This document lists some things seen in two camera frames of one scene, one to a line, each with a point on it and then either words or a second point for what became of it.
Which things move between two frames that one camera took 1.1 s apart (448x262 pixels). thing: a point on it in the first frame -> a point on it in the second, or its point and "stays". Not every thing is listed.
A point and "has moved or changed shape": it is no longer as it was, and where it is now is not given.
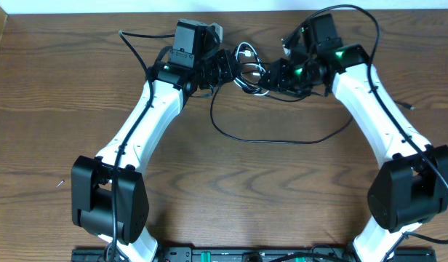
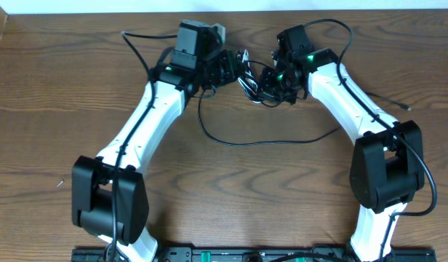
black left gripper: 225,62 stays
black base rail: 305,255 stays
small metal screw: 61,182 stays
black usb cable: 249,72 has moved or changed shape
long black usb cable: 269,141 -> 405,107
